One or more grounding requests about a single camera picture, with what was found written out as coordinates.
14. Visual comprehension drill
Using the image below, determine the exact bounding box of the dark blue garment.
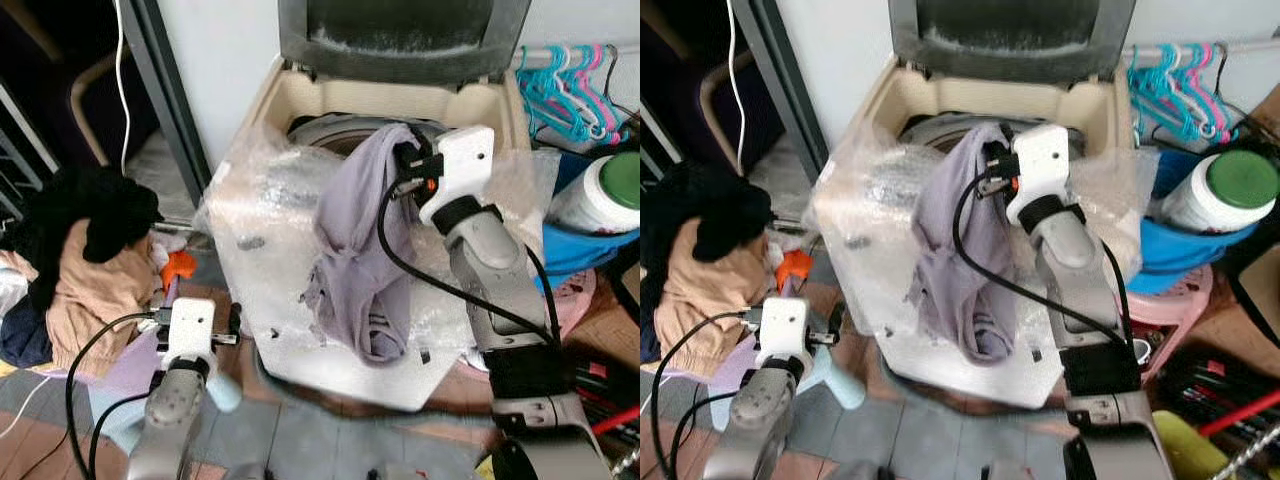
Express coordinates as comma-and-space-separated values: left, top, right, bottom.
640, 308, 663, 363
0, 294, 53, 369

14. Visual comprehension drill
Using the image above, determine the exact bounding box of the black garment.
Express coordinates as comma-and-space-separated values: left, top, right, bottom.
0, 168, 167, 313
640, 163, 773, 301

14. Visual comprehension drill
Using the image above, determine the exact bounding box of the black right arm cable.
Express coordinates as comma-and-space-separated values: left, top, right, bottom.
376, 178, 558, 347
951, 170, 1141, 349

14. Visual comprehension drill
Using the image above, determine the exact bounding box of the pink plastic stool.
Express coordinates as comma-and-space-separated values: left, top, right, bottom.
548, 266, 601, 343
1124, 264, 1217, 383

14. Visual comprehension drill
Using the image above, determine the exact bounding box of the lavender garment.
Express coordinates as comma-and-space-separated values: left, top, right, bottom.
904, 122, 1022, 367
302, 122, 422, 367

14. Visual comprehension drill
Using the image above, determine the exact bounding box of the white top-load washing machine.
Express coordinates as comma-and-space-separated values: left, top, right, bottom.
205, 55, 549, 413
812, 55, 1163, 413

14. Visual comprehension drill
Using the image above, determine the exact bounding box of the blue plastic basin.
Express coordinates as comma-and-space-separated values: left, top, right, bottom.
1138, 148, 1263, 283
540, 150, 641, 293

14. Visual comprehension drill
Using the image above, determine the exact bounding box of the short black left arm cable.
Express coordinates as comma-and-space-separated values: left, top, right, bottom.
670, 390, 739, 480
87, 392, 153, 480

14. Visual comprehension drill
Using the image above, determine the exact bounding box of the black crate with red parts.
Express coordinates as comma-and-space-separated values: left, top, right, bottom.
1148, 342, 1280, 433
572, 345, 641, 446

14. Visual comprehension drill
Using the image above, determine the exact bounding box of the small orange cloth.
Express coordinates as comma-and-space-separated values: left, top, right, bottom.
773, 247, 814, 295
158, 249, 199, 293

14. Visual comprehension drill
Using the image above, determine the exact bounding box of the thin white hanging cable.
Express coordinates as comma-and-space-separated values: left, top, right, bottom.
726, 0, 748, 177
112, 0, 133, 177

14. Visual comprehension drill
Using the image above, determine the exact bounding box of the red broom handle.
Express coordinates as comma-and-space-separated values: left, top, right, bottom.
1196, 398, 1280, 441
590, 402, 641, 437

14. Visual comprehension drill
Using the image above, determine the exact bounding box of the long black left arm cable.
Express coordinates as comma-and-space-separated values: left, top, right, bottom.
64, 312, 163, 480
650, 310, 753, 480

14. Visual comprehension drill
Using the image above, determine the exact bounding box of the dark grey door frame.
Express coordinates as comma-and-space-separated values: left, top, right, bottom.
122, 0, 213, 207
738, 0, 831, 187

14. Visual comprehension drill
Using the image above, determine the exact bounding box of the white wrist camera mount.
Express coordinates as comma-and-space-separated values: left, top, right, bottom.
1004, 124, 1072, 229
417, 125, 497, 227
756, 296, 812, 377
164, 297, 219, 369

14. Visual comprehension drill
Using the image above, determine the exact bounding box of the pink plastic hanger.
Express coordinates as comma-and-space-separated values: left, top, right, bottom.
1195, 42, 1241, 141
582, 43, 633, 141

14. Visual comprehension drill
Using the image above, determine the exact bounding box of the white jar with green lid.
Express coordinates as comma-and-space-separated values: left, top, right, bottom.
1159, 149, 1280, 237
549, 150, 641, 237

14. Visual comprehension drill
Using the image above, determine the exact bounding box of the cyan plastic hanger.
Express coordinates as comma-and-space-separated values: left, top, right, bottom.
545, 45, 623, 147
1155, 44, 1226, 147
515, 45, 586, 143
1127, 45, 1196, 143

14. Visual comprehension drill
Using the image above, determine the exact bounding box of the beige garment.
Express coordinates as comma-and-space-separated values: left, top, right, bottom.
44, 220, 167, 379
653, 218, 773, 379

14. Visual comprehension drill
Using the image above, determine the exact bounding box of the brown curved chair frame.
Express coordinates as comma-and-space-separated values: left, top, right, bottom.
698, 55, 746, 151
68, 50, 133, 169

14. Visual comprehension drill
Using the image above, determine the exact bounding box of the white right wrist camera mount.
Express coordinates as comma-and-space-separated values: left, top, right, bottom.
1004, 124, 1072, 229
417, 125, 497, 227

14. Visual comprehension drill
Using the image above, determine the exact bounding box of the silver metal chain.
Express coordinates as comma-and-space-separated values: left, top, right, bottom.
1214, 430, 1280, 480

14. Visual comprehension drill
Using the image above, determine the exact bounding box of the grey clothes rail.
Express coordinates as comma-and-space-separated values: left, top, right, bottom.
1122, 38, 1280, 63
512, 41, 641, 63

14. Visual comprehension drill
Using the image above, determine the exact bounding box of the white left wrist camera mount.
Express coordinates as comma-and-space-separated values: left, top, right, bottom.
756, 296, 812, 377
164, 297, 219, 369

